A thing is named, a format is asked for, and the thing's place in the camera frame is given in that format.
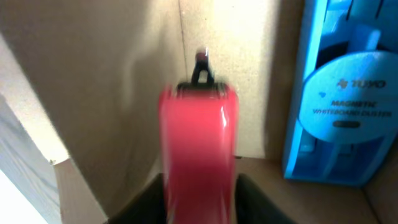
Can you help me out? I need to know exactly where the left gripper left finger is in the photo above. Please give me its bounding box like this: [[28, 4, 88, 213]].
[[106, 174, 167, 224]]

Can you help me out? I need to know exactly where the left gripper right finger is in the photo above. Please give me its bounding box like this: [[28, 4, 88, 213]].
[[234, 174, 296, 224]]

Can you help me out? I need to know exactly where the orange stapler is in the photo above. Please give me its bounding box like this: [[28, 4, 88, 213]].
[[158, 47, 239, 223]]

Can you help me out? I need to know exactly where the blue whiteboard duster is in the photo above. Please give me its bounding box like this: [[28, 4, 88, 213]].
[[282, 0, 397, 187]]

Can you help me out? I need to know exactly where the brown cardboard box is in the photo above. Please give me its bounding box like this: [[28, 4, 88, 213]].
[[1, 1, 397, 223]]

